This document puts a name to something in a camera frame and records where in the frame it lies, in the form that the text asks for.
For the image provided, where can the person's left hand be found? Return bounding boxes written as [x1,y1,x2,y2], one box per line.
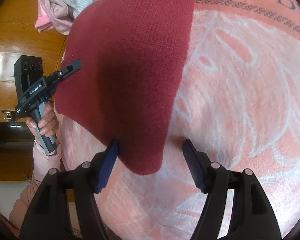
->
[26,100,59,145]

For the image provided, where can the pink patterned bed blanket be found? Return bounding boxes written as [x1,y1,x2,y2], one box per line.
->
[58,0,300,239]

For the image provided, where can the pink clothes pile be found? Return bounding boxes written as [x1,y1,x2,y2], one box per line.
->
[35,0,75,35]

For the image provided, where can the dark red knit sweater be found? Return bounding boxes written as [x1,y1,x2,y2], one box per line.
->
[55,0,194,175]

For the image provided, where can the pink sleeve left forearm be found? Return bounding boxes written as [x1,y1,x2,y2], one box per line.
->
[8,140,62,238]

